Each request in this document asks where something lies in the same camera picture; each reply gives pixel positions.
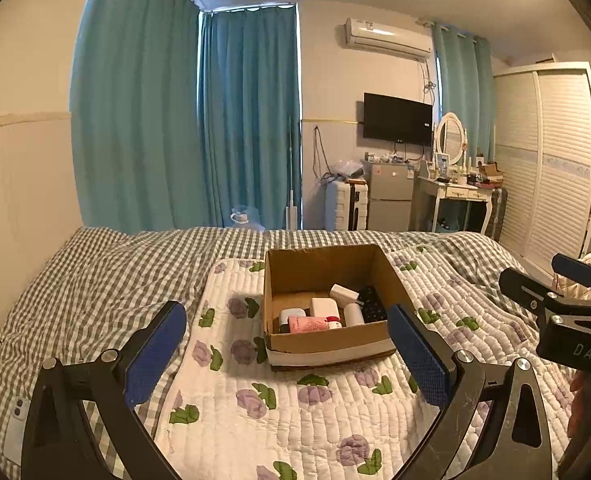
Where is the white smartphone on bed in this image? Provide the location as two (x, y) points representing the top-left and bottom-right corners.
(3, 398), (31, 466)

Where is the floral quilted blanket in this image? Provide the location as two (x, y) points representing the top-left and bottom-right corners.
(156, 237), (572, 479)

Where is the pink glitter card case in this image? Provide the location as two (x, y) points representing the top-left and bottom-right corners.
(290, 316), (329, 334)

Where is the white louvred wardrobe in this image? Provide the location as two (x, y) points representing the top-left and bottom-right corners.
(494, 62), (591, 275)

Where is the teal curtain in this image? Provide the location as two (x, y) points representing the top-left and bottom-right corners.
(431, 24), (496, 160)
(70, 0), (302, 233)

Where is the white suitcase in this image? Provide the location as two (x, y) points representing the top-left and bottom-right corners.
(325, 179), (368, 231)

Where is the plain white bottle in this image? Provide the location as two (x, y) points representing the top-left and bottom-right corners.
(343, 302), (365, 327)

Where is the person's right hand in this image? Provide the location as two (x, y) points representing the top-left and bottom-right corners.
(567, 370), (591, 438)

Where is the teal curtain right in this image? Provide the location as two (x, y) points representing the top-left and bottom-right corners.
(431, 24), (496, 160)

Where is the silver mini fridge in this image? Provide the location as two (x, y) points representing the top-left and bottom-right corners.
(366, 162), (414, 232)

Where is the white air conditioner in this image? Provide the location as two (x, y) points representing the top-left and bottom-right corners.
(344, 18), (432, 61)

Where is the oval white vanity mirror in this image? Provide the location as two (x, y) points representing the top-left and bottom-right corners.
(433, 112), (468, 166)

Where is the white dressing table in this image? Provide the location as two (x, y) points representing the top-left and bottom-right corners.
(410, 177), (493, 234)

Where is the black wall television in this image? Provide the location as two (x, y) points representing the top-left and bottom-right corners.
(363, 93), (433, 146)

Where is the grey checked bed sheet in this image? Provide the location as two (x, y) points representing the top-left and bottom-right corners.
(0, 224), (527, 480)

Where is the light blue earbuds case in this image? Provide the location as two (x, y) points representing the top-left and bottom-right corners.
(279, 308), (306, 334)

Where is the white square box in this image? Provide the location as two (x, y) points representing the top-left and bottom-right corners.
(309, 297), (340, 318)

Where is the white bottle red label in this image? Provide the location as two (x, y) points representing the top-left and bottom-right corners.
(325, 316), (343, 330)

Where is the white charger plug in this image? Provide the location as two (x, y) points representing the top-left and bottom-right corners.
(329, 284), (359, 308)

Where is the cardboard box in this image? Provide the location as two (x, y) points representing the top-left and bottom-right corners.
(262, 245), (413, 368)

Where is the white padded jacket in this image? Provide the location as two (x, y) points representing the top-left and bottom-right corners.
(555, 249), (591, 296)

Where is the black remote control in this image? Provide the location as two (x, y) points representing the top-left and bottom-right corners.
(357, 286), (388, 324)

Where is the teal curtain left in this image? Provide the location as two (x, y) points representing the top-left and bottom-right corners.
(70, 0), (302, 233)

